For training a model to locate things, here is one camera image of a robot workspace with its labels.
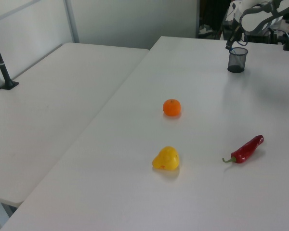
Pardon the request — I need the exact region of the black clamped pole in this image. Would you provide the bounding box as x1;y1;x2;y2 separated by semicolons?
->
0;24;19;90

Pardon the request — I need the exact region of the white side table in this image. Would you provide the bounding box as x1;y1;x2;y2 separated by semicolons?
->
0;42;150;207

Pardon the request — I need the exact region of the grey partition corner post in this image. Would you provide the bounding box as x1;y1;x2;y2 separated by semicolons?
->
64;0;80;44

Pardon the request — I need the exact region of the orange mandarin fruit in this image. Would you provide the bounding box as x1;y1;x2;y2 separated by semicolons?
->
162;99;182;117

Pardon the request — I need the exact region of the black mesh pen cup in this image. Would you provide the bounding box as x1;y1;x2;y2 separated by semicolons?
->
227;47;249;73

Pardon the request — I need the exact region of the red chili pepper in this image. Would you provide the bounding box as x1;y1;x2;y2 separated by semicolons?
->
222;134;264;165

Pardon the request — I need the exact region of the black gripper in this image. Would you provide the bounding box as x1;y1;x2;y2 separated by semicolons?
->
225;19;241;51

